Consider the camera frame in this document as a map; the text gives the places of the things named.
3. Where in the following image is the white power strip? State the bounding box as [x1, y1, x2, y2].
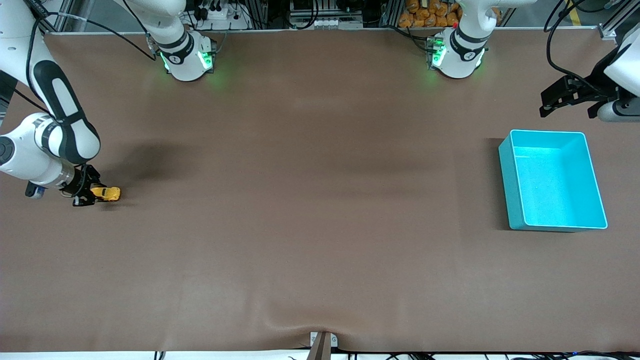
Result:
[192, 4, 251, 31]

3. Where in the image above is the yellow beetle toy car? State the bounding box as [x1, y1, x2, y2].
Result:
[90, 186, 122, 203]

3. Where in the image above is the pile of orange objects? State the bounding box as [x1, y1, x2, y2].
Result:
[398, 0, 462, 29]

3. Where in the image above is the metal table clamp bracket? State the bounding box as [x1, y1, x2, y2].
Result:
[306, 331, 339, 360]

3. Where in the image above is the turquoise plastic bin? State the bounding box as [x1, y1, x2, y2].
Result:
[498, 129, 609, 233]

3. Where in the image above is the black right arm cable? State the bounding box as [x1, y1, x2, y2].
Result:
[25, 0, 157, 116]

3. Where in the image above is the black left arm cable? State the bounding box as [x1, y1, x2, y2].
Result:
[545, 0, 608, 97]

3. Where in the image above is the aluminium frame rail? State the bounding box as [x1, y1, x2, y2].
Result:
[597, 0, 640, 41]
[45, 0, 76, 35]

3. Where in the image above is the brown table mat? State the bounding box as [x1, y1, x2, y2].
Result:
[0, 27, 640, 353]

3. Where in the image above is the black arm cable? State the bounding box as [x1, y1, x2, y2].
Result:
[545, 0, 608, 97]
[25, 0, 157, 116]

